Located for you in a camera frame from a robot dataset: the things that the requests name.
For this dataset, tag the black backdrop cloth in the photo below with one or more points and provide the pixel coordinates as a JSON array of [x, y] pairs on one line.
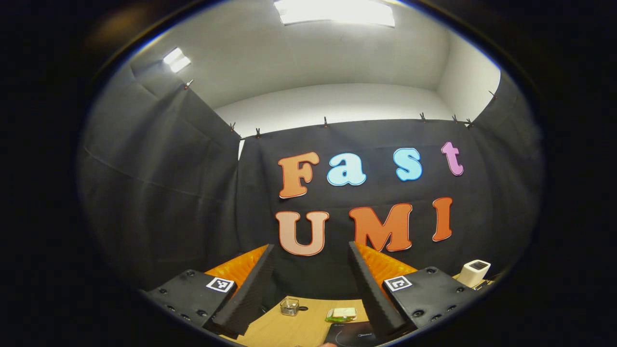
[[168, 193]]

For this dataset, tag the small ceiling light panel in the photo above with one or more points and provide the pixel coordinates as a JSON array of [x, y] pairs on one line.
[[176, 60]]

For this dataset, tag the large ceiling light panel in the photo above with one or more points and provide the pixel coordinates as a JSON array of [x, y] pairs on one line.
[[337, 12]]

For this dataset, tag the white toaster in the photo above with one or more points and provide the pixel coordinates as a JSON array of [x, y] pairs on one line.
[[472, 274]]

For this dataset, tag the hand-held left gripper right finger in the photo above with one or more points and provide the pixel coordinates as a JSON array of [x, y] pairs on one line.
[[373, 299]]

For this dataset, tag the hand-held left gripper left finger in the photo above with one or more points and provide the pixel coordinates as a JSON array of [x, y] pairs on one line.
[[250, 296]]

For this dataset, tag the black induction cooktop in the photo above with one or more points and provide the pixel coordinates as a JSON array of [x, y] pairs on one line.
[[349, 335]]

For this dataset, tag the clear glass jar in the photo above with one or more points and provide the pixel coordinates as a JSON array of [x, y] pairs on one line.
[[289, 307]]

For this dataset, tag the green vegetable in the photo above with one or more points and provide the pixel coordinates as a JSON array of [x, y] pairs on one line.
[[332, 319]]

